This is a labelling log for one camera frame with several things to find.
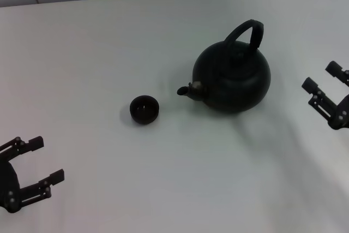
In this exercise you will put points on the small dark teacup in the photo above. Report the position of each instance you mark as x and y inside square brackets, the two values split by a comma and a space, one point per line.
[144, 110]

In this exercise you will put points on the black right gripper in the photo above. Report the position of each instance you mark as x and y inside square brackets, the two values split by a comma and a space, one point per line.
[342, 118]

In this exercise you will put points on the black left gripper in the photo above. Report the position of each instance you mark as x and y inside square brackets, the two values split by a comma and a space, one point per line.
[9, 186]

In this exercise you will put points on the black round teapot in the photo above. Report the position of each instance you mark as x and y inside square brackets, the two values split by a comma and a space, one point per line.
[231, 83]

